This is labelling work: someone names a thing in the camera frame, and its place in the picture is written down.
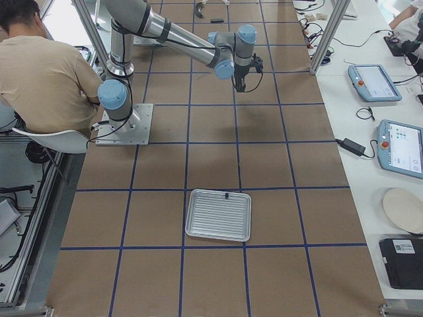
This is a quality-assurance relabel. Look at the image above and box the upper blue teach pendant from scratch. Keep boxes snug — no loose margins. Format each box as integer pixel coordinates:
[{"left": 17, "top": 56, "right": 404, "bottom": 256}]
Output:
[{"left": 348, "top": 64, "right": 402, "bottom": 102}]

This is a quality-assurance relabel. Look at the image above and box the silver metal tray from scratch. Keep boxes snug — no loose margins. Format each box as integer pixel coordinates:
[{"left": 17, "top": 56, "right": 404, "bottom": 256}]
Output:
[{"left": 185, "top": 189, "right": 252, "bottom": 242}]

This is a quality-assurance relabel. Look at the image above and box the blue teach pendant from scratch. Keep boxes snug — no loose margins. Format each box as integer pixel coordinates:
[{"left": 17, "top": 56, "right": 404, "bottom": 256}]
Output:
[
  {"left": 377, "top": 120, "right": 422, "bottom": 179},
  {"left": 348, "top": 64, "right": 402, "bottom": 102}
]

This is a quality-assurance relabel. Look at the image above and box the black box device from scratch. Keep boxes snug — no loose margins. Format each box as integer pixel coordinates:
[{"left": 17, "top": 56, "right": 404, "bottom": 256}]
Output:
[{"left": 379, "top": 238, "right": 422, "bottom": 290}]

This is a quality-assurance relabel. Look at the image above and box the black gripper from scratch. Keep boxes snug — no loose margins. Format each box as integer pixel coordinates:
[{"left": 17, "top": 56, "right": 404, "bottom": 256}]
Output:
[{"left": 234, "top": 64, "right": 250, "bottom": 92}]

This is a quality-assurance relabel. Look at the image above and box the person in beige shirt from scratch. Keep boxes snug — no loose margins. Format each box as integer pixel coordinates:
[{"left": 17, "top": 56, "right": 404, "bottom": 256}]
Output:
[{"left": 1, "top": 1, "right": 102, "bottom": 136}]

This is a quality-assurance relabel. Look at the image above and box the lower blue teach pendant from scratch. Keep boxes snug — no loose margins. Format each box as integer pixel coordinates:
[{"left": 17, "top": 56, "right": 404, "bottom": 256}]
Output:
[{"left": 377, "top": 120, "right": 422, "bottom": 179}]

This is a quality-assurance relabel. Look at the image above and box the black power adapter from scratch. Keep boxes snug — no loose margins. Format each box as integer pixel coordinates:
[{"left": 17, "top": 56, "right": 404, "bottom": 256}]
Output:
[{"left": 335, "top": 138, "right": 368, "bottom": 158}]

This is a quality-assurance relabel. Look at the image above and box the beige round plate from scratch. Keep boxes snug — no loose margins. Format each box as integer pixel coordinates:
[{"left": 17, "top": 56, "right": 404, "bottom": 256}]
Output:
[{"left": 383, "top": 188, "right": 422, "bottom": 235}]

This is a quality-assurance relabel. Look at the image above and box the aluminium frame post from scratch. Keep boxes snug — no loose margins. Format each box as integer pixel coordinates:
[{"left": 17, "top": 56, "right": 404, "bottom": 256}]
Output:
[{"left": 309, "top": 0, "right": 350, "bottom": 75}]

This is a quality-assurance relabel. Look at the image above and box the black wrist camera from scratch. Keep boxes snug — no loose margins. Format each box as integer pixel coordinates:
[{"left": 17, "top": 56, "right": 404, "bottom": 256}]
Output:
[{"left": 250, "top": 53, "right": 263, "bottom": 73}]

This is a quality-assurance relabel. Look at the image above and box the brass brake shoe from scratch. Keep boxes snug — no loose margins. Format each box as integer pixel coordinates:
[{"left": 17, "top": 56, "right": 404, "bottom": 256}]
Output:
[{"left": 194, "top": 2, "right": 205, "bottom": 18}]

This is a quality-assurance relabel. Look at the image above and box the white chair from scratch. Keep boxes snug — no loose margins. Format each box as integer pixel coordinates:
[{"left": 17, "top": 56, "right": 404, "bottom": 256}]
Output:
[{"left": 11, "top": 127, "right": 89, "bottom": 186}]

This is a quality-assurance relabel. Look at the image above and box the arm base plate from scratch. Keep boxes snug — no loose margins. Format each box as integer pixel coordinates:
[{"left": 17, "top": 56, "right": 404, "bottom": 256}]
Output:
[{"left": 95, "top": 104, "right": 153, "bottom": 146}]

